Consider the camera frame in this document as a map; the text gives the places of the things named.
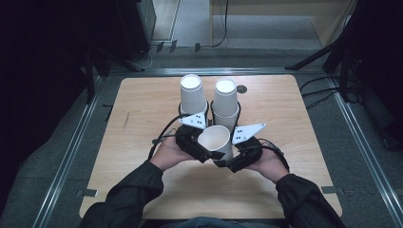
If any person's left hand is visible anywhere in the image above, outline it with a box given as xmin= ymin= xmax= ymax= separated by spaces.
xmin=150 ymin=136 xmax=194 ymax=172

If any black floor cable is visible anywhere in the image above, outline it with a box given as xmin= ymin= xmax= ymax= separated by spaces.
xmin=298 ymin=75 xmax=340 ymax=93
xmin=300 ymin=87 xmax=341 ymax=98
xmin=305 ymin=91 xmax=340 ymax=110

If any person's right hand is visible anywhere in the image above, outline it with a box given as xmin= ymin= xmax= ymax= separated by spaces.
xmin=245 ymin=146 xmax=291 ymax=184

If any left hand-held gripper black cable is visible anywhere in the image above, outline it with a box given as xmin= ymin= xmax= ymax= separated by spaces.
xmin=146 ymin=113 xmax=193 ymax=161

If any stack of white paper cups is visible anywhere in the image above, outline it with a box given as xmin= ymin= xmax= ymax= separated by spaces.
xmin=211 ymin=78 xmax=240 ymax=131
xmin=180 ymin=73 xmax=208 ymax=116

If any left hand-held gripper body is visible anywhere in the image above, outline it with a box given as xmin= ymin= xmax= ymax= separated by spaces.
xmin=174 ymin=111 xmax=214 ymax=164

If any dark cabinet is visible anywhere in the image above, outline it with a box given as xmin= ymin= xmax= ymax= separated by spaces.
xmin=115 ymin=0 xmax=158 ymax=61

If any black tripod stand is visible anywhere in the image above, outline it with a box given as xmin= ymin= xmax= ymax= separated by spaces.
xmin=284 ymin=0 xmax=374 ymax=103

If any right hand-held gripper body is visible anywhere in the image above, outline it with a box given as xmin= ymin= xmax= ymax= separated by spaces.
xmin=225 ymin=123 xmax=267 ymax=174

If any metal floor rail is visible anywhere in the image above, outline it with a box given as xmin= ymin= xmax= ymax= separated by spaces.
xmin=107 ymin=66 xmax=331 ymax=77
xmin=31 ymin=75 xmax=107 ymax=228
xmin=327 ymin=75 xmax=403 ymax=228

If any white floor cable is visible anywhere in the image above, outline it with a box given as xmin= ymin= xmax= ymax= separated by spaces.
xmin=131 ymin=44 xmax=160 ymax=70

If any black metal stand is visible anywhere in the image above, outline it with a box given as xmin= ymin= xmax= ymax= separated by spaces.
xmin=84 ymin=47 xmax=145 ymax=104

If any hanging black cable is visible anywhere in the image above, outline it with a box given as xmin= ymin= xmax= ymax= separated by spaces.
xmin=208 ymin=0 xmax=231 ymax=48

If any hand-held gripper black cable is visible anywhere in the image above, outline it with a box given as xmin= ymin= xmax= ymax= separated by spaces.
xmin=146 ymin=113 xmax=193 ymax=161
xmin=258 ymin=138 xmax=291 ymax=174

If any light wooden furniture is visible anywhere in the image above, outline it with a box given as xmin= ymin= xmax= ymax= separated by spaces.
xmin=208 ymin=0 xmax=359 ymax=48

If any white paper cup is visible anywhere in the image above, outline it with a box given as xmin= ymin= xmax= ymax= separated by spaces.
xmin=197 ymin=124 xmax=235 ymax=162

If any right hand-held gripper black cable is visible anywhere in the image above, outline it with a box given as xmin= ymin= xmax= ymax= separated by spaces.
xmin=258 ymin=138 xmax=291 ymax=174

